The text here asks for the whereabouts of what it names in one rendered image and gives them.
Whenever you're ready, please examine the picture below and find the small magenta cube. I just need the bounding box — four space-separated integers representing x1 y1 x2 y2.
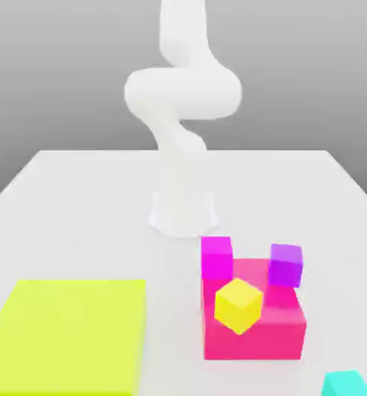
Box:
200 235 234 282

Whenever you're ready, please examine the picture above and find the small yellow cube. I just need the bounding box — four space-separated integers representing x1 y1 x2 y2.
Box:
214 277 264 336

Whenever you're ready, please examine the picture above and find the small purple cube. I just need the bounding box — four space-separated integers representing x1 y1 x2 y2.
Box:
267 243 304 288

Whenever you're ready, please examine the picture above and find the small cyan cube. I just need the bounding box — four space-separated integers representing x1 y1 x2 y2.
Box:
321 369 367 396

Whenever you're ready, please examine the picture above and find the large pink box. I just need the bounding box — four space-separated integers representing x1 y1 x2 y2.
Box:
200 258 308 361

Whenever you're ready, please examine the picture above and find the large yellow-green box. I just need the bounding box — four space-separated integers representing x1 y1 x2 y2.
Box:
0 278 147 396

